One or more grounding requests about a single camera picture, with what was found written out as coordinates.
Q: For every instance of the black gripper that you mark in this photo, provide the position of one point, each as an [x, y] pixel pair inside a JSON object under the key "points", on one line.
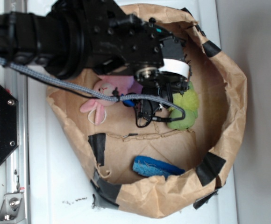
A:
{"points": [[125, 45]]}

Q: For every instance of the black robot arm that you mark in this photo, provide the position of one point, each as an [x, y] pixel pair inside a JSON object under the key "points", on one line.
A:
{"points": [[55, 49]]}

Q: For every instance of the pink plush toy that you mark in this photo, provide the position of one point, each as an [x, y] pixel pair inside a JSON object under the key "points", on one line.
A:
{"points": [[106, 85]]}

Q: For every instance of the green plush toy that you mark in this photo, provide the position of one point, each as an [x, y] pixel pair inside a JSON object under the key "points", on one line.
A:
{"points": [[189, 102]]}

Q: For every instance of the blue sponge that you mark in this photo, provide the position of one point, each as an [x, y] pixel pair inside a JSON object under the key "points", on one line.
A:
{"points": [[147, 166]]}

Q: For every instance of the brown paper bag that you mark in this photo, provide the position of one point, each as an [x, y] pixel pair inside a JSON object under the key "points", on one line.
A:
{"points": [[206, 152]]}

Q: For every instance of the aluminium rail frame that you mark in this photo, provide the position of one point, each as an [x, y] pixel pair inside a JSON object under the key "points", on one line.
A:
{"points": [[17, 164]]}

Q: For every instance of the metal corner bracket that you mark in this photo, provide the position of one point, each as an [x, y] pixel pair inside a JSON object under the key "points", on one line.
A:
{"points": [[12, 209]]}

